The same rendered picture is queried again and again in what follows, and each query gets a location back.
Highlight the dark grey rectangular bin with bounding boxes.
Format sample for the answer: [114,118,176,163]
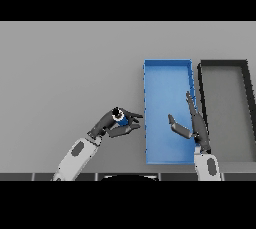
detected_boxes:
[196,59,256,163]

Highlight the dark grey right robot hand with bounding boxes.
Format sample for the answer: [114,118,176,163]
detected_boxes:
[167,90,212,154]

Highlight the blue pipe with pale ring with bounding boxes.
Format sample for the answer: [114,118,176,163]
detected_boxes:
[111,106,131,128]

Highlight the blue rectangular bin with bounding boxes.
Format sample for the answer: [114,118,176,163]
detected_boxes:
[143,58,198,165]

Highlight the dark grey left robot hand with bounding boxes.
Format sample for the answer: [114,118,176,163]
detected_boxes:
[87,107,144,139]

